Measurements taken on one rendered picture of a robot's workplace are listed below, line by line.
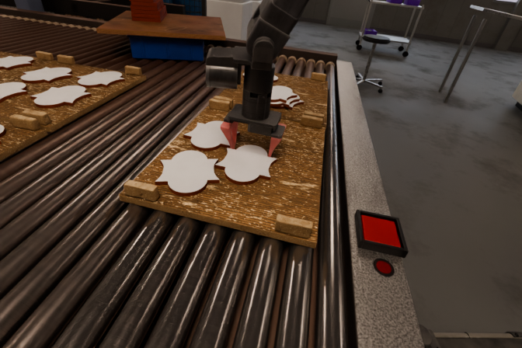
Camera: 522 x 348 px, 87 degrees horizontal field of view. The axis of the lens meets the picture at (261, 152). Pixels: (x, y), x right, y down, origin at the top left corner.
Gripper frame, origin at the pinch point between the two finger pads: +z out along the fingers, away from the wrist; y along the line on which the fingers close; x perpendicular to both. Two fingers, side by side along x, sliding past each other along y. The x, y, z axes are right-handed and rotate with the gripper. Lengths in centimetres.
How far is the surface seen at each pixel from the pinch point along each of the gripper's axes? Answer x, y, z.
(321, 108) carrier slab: 33.3, 14.1, 0.9
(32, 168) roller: -18.5, -39.9, 3.0
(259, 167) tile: -5.7, 3.2, -0.2
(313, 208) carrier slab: -12.9, 15.3, 0.6
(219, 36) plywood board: 65, -33, -8
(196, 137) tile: 0.6, -13.6, 0.1
